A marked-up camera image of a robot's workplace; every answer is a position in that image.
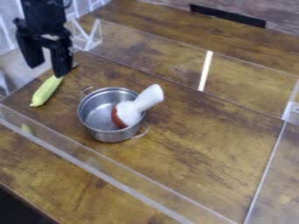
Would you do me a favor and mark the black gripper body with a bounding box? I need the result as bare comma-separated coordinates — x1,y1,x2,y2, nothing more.
14,17,72,49

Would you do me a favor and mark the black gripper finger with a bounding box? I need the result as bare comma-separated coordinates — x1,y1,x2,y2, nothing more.
51,45,74,78
16,35,44,68

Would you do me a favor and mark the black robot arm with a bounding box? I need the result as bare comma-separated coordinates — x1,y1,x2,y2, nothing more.
14,0,74,78

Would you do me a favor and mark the clear acrylic triangle stand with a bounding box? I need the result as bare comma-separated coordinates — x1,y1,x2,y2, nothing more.
67,19,103,52

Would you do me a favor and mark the silver metal pot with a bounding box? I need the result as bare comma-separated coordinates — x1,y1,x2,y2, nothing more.
78,87,150,143

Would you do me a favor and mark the white and red mushroom toy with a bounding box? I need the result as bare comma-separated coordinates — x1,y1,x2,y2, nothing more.
111,84,164,129

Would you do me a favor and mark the black strip on table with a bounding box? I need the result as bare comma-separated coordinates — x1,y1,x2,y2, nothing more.
190,3,267,28

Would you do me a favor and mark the black cable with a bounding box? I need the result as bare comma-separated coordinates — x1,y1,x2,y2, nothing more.
51,0,74,9

